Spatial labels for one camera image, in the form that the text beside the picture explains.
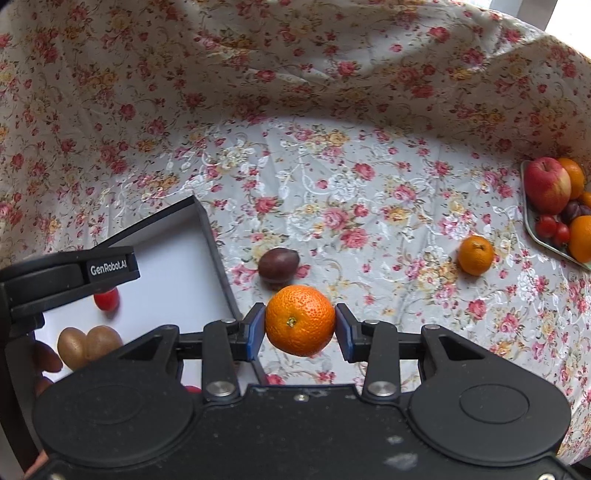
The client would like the large orange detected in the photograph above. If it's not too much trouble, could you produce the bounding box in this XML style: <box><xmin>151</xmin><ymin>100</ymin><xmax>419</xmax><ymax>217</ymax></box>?
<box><xmin>264</xmin><ymin>285</ymin><xmax>336</xmax><ymax>357</ymax></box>

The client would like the grey plate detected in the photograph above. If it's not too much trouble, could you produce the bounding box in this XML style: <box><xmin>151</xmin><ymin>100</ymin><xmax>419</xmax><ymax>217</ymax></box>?
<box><xmin>521</xmin><ymin>159</ymin><xmax>591</xmax><ymax>271</ymax></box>

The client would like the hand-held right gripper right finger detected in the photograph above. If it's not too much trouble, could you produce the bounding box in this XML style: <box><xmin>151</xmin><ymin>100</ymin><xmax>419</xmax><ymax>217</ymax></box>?
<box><xmin>336</xmin><ymin>303</ymin><xmax>489</xmax><ymax>400</ymax></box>

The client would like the smooth orange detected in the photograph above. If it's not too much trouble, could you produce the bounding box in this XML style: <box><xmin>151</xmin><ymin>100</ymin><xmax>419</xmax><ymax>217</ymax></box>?
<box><xmin>556</xmin><ymin>158</ymin><xmax>586</xmax><ymax>200</ymax></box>

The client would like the bumpy orange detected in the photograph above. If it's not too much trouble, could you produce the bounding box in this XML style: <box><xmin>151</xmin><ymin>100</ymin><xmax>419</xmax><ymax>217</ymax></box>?
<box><xmin>568</xmin><ymin>215</ymin><xmax>591</xmax><ymax>264</ymax></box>

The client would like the small mandarin orange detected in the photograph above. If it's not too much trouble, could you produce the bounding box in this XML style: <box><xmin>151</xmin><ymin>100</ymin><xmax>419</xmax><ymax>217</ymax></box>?
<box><xmin>457</xmin><ymin>235</ymin><xmax>496</xmax><ymax>277</ymax></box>

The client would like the black box with white inside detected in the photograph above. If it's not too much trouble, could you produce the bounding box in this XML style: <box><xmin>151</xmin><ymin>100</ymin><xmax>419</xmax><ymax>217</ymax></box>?
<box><xmin>32</xmin><ymin>195</ymin><xmax>269</xmax><ymax>393</ymax></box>

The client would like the red apple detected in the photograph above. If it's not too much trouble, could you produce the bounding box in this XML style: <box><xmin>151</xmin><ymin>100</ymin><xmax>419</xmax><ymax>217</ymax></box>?
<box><xmin>524</xmin><ymin>157</ymin><xmax>572</xmax><ymax>215</ymax></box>

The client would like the person's left hand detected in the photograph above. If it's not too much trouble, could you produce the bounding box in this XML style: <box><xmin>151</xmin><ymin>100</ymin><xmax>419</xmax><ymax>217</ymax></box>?
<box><xmin>33</xmin><ymin>340</ymin><xmax>64</xmax><ymax>397</ymax></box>

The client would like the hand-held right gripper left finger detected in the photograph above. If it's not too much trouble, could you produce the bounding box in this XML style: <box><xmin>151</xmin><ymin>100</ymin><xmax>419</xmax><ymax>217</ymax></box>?
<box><xmin>108</xmin><ymin>302</ymin><xmax>267</xmax><ymax>401</ymax></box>

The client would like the dark purple plum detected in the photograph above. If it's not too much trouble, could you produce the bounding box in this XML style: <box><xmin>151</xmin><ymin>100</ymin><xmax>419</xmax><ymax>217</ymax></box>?
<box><xmin>257</xmin><ymin>247</ymin><xmax>301</xmax><ymax>283</ymax></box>

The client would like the brown kiwi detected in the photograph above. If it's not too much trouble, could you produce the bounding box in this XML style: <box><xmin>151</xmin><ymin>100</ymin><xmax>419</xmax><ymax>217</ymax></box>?
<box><xmin>84</xmin><ymin>325</ymin><xmax>123</xmax><ymax>361</ymax></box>
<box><xmin>57</xmin><ymin>327</ymin><xmax>88</xmax><ymax>371</ymax></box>

